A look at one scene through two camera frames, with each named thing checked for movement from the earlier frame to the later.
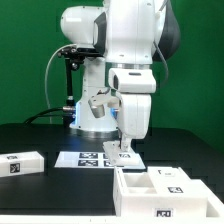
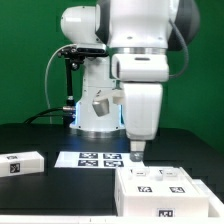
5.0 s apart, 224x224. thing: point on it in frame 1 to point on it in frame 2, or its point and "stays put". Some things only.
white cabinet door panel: (121, 158) to (138, 180)
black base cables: (69, 114) stays put
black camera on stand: (74, 57) stays put
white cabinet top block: (21, 163) stays put
